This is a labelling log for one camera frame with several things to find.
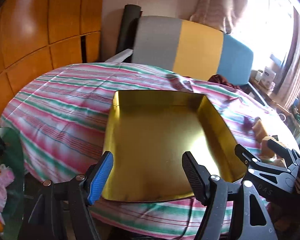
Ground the grey yellow blue headboard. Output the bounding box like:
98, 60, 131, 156
132, 16, 254, 86

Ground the dark red cloth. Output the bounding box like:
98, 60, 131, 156
208, 74, 240, 89

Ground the green glass side table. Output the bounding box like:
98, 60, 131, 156
0, 127, 25, 239

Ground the striped pink green bedsheet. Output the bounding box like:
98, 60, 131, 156
0, 63, 299, 239

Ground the gold metal tin tray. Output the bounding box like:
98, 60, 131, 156
102, 90, 246, 203

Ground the wooden side desk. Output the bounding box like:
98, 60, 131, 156
249, 78, 291, 115

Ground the white carton on desk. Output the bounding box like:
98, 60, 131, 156
259, 67, 276, 89

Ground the pink beige curtain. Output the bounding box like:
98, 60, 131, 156
190, 0, 248, 34

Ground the black rolled mat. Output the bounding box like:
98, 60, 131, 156
116, 4, 142, 54

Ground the orange wooden wardrobe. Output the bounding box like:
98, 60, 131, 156
0, 0, 103, 116

